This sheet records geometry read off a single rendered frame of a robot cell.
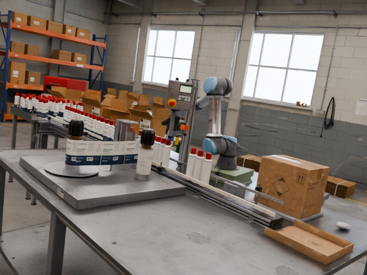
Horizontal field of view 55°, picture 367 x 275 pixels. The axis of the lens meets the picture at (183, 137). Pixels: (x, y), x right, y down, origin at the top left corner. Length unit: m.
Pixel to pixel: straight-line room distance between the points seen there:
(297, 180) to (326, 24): 6.00
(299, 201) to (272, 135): 5.95
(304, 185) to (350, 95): 5.55
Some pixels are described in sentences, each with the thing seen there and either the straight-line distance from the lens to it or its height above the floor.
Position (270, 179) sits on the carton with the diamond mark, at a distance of 2.04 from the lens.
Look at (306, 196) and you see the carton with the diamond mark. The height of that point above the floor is 0.98.
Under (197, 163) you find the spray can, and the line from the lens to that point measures 2.10.
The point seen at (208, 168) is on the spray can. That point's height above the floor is 1.00.
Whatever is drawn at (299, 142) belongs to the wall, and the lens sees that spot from 7.66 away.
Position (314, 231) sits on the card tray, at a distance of 1.88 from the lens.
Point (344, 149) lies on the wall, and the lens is 7.42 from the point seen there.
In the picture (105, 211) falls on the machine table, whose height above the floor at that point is 0.83.
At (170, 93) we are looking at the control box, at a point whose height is 1.39.
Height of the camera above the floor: 1.46
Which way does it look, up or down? 9 degrees down
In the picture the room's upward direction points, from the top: 8 degrees clockwise
